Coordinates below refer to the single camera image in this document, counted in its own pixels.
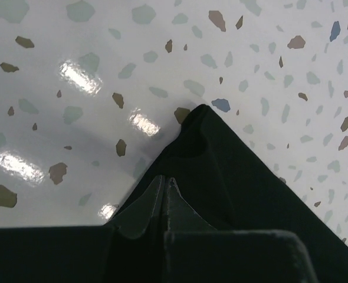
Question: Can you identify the black t shirt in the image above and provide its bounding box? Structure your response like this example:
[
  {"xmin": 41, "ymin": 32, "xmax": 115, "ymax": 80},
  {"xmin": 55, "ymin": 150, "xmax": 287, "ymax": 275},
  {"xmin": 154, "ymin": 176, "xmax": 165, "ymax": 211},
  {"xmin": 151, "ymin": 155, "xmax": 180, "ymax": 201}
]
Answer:
[{"xmin": 123, "ymin": 104, "xmax": 348, "ymax": 282}]

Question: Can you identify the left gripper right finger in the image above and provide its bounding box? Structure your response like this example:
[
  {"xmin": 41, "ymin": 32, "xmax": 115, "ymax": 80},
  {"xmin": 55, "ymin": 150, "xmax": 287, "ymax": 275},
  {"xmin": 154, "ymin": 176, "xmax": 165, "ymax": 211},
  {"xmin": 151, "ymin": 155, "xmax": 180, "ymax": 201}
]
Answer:
[{"xmin": 164, "ymin": 177, "xmax": 218, "ymax": 236}]

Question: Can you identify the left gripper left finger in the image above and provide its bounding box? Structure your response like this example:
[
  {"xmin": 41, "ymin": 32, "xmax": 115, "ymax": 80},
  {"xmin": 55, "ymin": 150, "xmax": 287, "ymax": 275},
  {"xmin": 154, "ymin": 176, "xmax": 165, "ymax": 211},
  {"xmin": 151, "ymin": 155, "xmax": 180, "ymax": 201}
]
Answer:
[{"xmin": 103, "ymin": 176, "xmax": 165, "ymax": 282}]

